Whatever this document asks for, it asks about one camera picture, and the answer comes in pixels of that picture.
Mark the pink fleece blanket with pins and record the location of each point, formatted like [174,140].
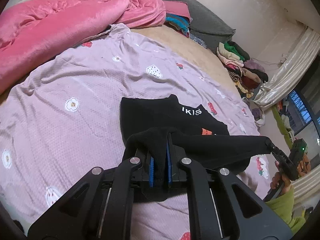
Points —
[50,22]

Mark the cream satin cloth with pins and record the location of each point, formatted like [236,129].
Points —
[310,183]

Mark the cream curtain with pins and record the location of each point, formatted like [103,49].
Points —
[287,75]

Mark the colourful clothes heap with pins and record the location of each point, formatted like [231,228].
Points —
[287,120]

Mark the person's right hand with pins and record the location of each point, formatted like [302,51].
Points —
[278,178]

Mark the grey headboard cushion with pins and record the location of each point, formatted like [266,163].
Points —
[207,22]

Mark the black sweater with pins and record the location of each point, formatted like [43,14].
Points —
[155,115]

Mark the green fabric strip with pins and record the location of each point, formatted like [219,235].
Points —
[281,125]

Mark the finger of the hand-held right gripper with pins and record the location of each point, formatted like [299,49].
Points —
[275,147]
[281,162]

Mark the pile of folded clothes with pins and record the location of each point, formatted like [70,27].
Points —
[240,65]

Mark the magenta cloth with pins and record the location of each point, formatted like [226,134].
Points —
[177,7]

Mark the purple cloth heap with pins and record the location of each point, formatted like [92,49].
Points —
[257,112]

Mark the lilac printed bed sheet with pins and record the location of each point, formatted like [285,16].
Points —
[87,92]

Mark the blue floral cloth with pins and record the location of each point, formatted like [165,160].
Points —
[197,41]

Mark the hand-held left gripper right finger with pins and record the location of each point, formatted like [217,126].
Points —
[170,170]

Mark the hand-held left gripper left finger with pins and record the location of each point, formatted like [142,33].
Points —
[151,170]

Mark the teal striped garment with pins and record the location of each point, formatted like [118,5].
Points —
[178,23]

